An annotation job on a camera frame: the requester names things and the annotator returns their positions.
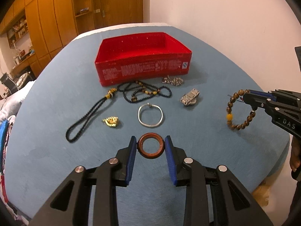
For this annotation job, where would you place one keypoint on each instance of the wooden desk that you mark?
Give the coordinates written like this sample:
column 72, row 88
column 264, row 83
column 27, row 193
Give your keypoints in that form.
column 25, row 62

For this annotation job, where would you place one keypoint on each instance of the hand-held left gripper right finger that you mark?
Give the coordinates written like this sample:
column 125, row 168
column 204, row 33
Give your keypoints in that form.
column 170, row 160

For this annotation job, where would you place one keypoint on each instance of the row of books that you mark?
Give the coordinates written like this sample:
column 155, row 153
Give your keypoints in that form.
column 20, row 28

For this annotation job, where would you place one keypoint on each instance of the black office chair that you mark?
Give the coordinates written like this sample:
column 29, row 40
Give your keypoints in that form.
column 8, row 81

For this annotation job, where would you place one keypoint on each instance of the gold pendant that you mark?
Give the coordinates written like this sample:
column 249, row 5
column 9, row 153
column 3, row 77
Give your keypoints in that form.
column 110, row 121

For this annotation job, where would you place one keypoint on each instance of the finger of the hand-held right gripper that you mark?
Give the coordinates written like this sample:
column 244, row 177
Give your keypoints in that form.
column 254, row 101
column 261, row 94

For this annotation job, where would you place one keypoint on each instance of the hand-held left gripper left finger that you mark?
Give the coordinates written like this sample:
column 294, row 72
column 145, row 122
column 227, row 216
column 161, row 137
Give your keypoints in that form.
column 131, row 160

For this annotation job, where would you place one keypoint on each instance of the person's right hand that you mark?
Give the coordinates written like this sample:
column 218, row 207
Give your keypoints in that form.
column 295, row 155

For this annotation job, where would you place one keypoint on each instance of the silver metal watch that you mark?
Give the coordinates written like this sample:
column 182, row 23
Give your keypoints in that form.
column 189, row 97

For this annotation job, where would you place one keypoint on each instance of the white mattress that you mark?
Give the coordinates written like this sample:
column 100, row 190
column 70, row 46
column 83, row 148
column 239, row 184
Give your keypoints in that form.
column 131, row 26

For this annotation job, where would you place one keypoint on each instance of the blue towel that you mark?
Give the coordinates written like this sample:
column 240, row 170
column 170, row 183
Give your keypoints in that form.
column 3, row 141

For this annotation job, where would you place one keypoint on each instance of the grey quilt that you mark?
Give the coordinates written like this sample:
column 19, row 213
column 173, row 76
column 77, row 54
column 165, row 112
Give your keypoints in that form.
column 13, row 98

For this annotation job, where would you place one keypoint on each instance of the silver bangle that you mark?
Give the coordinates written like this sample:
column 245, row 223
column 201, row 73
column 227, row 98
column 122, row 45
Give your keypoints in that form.
column 139, row 117

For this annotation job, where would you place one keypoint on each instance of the folded beige cloth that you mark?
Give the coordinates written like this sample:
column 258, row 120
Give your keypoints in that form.
column 11, row 131

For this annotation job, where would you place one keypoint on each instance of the wooden door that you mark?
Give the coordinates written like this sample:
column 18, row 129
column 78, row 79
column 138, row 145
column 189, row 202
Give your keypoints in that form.
column 117, row 2

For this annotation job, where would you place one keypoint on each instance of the red rectangular box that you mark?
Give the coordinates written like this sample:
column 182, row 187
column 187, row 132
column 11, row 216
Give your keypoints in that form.
column 143, row 56

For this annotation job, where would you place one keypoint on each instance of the wooden wardrobe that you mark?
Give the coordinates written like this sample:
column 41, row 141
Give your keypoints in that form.
column 47, row 16

